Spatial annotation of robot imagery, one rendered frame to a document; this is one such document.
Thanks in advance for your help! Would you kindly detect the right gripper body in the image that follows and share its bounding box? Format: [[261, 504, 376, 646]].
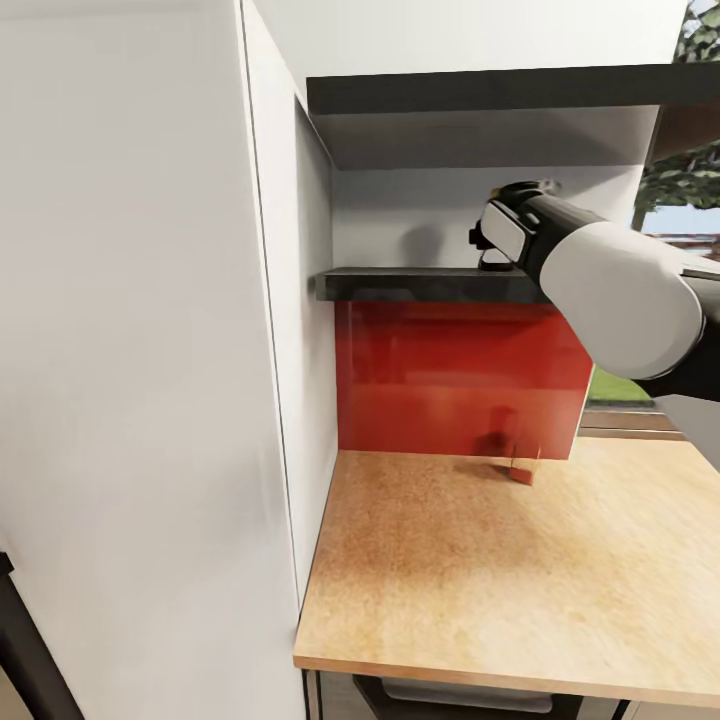
[[476, 219, 495, 250]]

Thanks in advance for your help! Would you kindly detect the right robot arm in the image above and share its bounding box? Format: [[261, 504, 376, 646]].
[[468, 177, 720, 474]]

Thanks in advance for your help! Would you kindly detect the bottle of coffee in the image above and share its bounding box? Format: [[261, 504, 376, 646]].
[[477, 188, 515, 271]]

